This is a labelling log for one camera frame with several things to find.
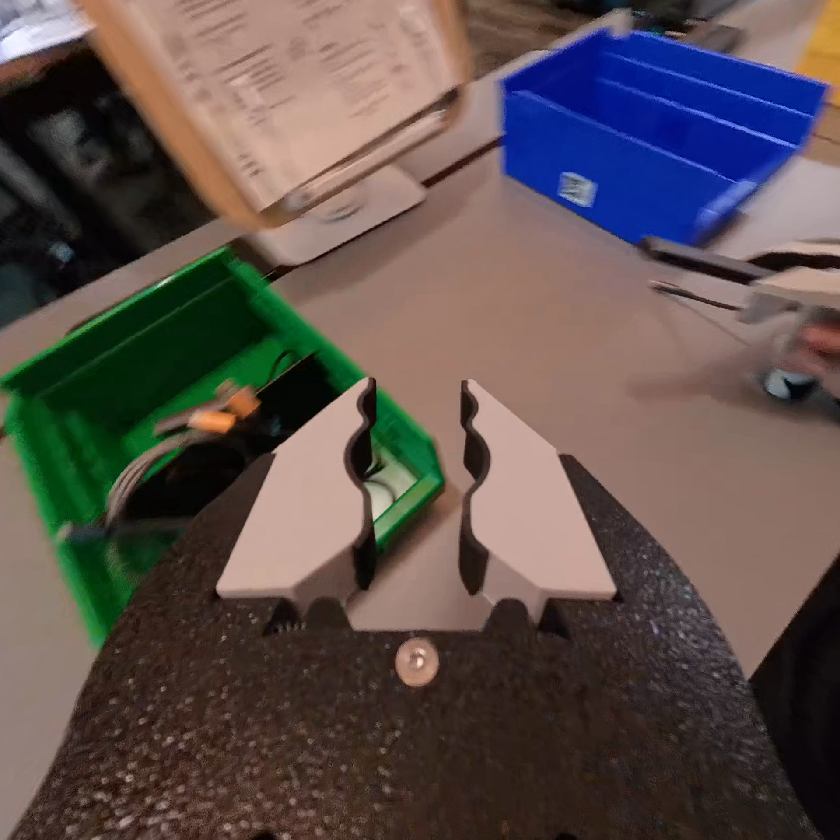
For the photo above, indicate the wooden document stand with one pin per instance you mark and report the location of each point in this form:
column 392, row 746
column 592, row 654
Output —
column 124, row 98

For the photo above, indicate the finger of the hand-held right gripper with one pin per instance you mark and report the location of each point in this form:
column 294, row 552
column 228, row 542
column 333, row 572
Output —
column 702, row 298
column 702, row 261

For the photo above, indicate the person's right hand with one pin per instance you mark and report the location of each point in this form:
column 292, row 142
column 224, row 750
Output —
column 825, row 361

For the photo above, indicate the printed instruction sheet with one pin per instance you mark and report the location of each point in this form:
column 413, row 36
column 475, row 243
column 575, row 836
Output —
column 295, row 85

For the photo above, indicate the green plastic bin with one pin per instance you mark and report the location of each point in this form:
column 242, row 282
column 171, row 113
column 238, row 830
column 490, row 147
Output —
column 85, row 407

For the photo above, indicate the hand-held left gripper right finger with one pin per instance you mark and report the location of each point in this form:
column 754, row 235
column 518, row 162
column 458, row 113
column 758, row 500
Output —
column 538, row 525

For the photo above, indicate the black electronic part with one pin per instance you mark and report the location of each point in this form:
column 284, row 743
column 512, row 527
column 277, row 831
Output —
column 197, row 472

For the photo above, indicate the yellow bin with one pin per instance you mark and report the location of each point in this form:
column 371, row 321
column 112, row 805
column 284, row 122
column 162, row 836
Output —
column 820, row 39

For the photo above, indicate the white paper sheets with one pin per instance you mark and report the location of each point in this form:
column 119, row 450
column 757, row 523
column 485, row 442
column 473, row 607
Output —
column 33, row 23

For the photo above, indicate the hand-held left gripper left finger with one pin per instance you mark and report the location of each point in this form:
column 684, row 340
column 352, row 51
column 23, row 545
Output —
column 302, row 518

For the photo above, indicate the blue plastic bin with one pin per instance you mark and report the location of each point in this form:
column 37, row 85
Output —
column 623, row 151

